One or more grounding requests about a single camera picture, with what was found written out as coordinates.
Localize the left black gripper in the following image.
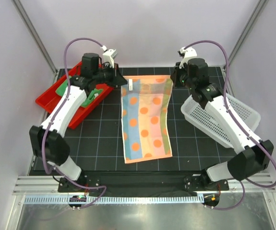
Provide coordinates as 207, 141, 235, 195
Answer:
93, 62, 127, 88

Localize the orange beige towel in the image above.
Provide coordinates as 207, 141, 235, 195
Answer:
121, 75, 173, 164

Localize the green towel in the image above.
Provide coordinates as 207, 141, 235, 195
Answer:
55, 80, 103, 108

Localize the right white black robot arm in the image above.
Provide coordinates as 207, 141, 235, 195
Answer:
170, 57, 274, 190

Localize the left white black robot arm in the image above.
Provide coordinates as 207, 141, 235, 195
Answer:
29, 49, 127, 192

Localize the black grid cutting mat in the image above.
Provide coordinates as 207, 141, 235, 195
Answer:
29, 67, 258, 172

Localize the red plastic tray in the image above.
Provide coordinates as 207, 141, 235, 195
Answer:
30, 62, 114, 135

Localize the white perforated plastic basket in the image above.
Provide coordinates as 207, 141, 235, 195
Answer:
180, 94, 261, 148

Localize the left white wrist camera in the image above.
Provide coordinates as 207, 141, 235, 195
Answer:
101, 46, 118, 68

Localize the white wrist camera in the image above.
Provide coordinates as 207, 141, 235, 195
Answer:
178, 46, 197, 69
101, 46, 118, 68

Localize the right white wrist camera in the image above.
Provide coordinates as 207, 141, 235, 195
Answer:
178, 46, 197, 69

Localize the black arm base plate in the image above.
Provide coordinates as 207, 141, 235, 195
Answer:
57, 170, 230, 197

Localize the slotted cable duct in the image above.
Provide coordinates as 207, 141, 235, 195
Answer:
24, 194, 204, 205

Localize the aluminium frame rail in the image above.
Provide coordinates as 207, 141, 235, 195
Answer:
13, 176, 275, 195

